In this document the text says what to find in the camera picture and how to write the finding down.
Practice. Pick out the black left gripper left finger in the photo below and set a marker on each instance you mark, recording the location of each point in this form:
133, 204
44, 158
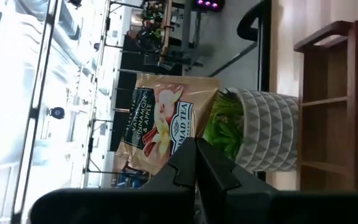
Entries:
154, 205

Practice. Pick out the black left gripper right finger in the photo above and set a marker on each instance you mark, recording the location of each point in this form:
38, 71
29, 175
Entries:
244, 205

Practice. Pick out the succulent in patterned white pot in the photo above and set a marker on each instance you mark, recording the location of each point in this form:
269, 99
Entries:
269, 130

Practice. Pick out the long ceiling light bar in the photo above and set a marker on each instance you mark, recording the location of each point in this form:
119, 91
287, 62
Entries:
34, 112

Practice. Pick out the device with purple lights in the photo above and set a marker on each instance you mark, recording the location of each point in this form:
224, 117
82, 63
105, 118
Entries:
208, 4

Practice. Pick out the black ceiling camera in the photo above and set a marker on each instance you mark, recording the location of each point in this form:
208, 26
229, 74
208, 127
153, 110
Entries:
56, 113

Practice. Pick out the black aluminium table frame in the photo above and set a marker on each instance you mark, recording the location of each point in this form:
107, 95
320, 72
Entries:
264, 62

